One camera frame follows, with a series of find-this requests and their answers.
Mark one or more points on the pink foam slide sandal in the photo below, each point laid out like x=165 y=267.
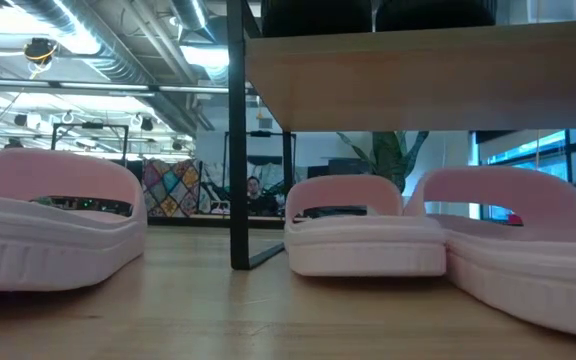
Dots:
x=363 y=250
x=518 y=280
x=43 y=250

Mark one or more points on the wooden shelf with black legs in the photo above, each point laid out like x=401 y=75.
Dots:
x=418 y=85

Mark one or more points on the person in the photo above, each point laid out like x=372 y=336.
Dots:
x=258 y=200

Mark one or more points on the black cabinet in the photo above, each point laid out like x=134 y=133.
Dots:
x=348 y=167

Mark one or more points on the snake plant in white pot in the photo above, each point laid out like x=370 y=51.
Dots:
x=388 y=155

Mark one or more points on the colourful patchwork quilt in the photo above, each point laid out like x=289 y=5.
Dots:
x=170 y=185

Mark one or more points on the grey ceiling pipe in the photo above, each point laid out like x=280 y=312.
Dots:
x=93 y=86

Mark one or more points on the red box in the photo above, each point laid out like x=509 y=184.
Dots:
x=515 y=220

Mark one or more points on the large glass window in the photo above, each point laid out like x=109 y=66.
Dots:
x=543 y=155

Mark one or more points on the white ceiling box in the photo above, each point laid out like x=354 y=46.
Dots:
x=553 y=10

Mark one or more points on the black metal frame stand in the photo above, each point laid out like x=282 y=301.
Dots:
x=260 y=133
x=90 y=125

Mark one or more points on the black metal table frame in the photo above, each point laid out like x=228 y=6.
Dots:
x=193 y=222

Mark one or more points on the silver ventilation duct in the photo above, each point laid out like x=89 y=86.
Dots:
x=113 y=60

